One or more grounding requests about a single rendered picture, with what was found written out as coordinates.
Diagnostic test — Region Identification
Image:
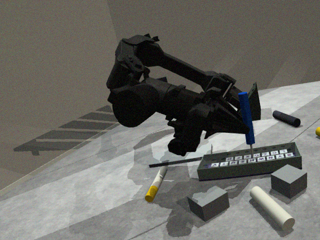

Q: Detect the blue stylus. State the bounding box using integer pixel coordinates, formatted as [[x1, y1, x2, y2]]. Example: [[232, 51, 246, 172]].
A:
[[238, 92, 255, 157]]

